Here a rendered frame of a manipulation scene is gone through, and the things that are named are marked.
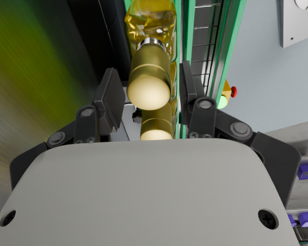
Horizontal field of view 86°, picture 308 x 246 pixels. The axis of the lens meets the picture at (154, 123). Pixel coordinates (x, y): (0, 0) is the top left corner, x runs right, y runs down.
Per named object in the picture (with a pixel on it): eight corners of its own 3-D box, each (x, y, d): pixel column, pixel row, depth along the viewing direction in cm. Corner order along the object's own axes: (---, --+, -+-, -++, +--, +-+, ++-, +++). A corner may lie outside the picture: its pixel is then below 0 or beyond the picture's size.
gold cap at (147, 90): (127, 47, 14) (119, 77, 11) (168, 43, 14) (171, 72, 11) (135, 82, 17) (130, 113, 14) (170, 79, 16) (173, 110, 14)
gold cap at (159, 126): (139, 99, 19) (136, 130, 16) (171, 97, 18) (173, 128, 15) (144, 120, 21) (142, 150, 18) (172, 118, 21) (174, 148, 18)
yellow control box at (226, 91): (206, 78, 59) (210, 92, 54) (227, 77, 58) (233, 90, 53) (203, 94, 64) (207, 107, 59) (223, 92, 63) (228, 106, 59)
